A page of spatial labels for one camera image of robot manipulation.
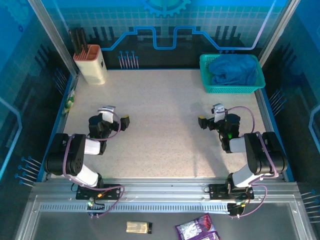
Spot blue t-shirt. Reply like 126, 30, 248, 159
208, 54, 258, 87

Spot teal plastic basket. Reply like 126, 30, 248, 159
199, 53, 266, 95

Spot green yellow patterned cloth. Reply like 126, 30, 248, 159
62, 86, 76, 116

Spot beige utensil holder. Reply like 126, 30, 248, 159
72, 44, 108, 86

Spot small black controller board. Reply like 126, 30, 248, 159
86, 197, 106, 218
226, 201, 247, 218

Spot gold foil packet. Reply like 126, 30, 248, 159
126, 220, 153, 235

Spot purple snack packet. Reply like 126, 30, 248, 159
174, 212, 222, 240

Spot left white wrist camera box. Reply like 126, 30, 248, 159
97, 105, 117, 124

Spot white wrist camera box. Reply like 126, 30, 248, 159
97, 105, 117, 124
211, 103, 226, 123

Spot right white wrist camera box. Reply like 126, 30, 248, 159
211, 103, 226, 123

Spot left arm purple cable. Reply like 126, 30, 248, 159
61, 111, 126, 218

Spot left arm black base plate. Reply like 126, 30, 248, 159
75, 183, 122, 201

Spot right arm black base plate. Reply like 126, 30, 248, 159
208, 183, 255, 201

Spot aluminium frame rail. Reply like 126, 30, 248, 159
29, 177, 301, 204

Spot slotted grey cable duct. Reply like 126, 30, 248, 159
38, 201, 232, 214

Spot black utensil handle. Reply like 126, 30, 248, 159
79, 27, 89, 52
74, 28, 85, 54
69, 29, 81, 55

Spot aluminium corner post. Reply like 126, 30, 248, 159
26, 0, 81, 76
257, 0, 301, 68

